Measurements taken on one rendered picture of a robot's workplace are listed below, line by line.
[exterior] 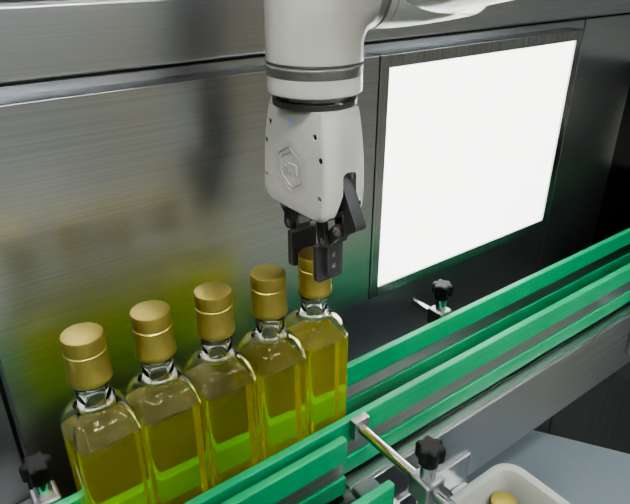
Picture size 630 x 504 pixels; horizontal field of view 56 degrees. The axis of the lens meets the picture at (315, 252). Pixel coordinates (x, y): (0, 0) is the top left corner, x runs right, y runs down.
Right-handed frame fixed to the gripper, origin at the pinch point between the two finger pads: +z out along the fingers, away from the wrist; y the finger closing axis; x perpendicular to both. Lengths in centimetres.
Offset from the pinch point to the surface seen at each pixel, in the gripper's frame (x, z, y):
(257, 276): -7.1, 0.1, 0.5
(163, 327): -17.1, 1.2, 1.5
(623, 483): 58, 58, 15
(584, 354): 49, 31, 7
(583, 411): 87, 73, -7
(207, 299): -12.7, 0.2, 1.3
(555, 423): 87, 81, -13
